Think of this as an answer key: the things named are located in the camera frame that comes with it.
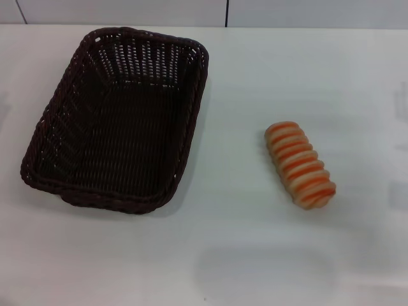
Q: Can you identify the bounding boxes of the dark brown woven basket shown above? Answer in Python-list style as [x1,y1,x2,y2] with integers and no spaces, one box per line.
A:
[20,27,211,215]

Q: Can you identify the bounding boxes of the orange striped bread loaf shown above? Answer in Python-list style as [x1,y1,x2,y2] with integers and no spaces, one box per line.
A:
[264,120,337,211]

